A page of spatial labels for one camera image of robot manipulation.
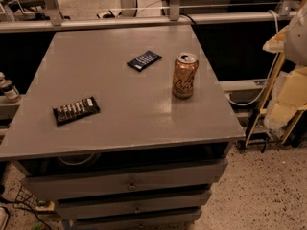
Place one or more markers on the black chocolate rxbar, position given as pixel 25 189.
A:
pixel 71 112

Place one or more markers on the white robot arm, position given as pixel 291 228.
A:
pixel 295 45

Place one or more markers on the blue rxbar wrapper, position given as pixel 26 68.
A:
pixel 143 61

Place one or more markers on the yellow metal stand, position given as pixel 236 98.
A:
pixel 256 129

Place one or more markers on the orange soda can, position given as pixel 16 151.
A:
pixel 186 66

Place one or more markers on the metal guard rail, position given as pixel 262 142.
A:
pixel 135 22

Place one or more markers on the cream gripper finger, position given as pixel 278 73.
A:
pixel 289 93
pixel 276 43

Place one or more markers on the grey drawer cabinet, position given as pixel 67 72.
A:
pixel 147 158

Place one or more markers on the small bottle with white label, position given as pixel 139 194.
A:
pixel 8 89

